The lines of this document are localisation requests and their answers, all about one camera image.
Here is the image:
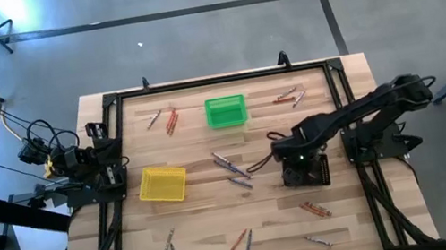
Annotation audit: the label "small blue crayon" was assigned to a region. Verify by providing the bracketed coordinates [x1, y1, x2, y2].
[210, 148, 235, 170]

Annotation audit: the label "black plastic basket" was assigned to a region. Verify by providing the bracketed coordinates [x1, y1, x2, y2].
[279, 153, 334, 194]

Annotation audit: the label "yellow plastic basket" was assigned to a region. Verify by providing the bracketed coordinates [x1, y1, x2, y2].
[134, 160, 192, 209]

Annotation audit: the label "yellow connector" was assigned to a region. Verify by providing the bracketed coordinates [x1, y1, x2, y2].
[40, 154, 56, 181]

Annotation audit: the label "green plastic basket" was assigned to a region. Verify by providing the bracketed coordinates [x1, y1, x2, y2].
[202, 92, 250, 131]

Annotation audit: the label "white paper sheets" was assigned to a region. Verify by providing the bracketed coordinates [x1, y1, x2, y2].
[8, 196, 73, 250]

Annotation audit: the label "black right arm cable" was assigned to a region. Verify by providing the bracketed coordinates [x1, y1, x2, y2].
[239, 127, 294, 175]

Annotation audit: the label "black aluminium table frame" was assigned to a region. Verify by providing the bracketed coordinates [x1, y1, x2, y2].
[35, 41, 442, 250]

